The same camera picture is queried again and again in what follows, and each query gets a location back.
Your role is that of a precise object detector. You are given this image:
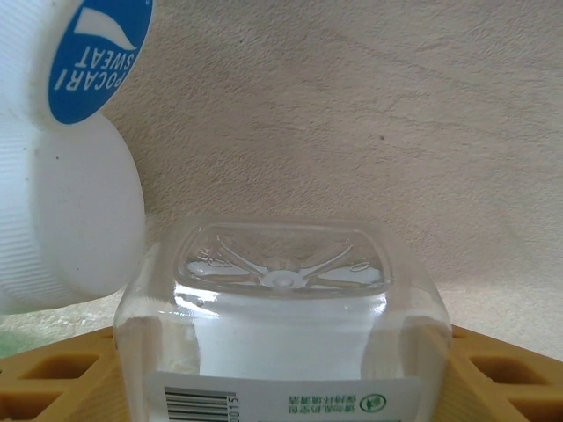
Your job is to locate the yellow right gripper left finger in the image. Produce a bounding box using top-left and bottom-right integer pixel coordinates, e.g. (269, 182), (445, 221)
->
(0, 329), (128, 422)

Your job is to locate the green plastic soda bottle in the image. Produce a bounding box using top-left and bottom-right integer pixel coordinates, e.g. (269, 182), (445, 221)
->
(0, 327), (33, 360)

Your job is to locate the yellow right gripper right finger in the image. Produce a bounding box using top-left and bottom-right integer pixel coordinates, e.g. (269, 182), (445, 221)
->
(439, 324), (563, 422)

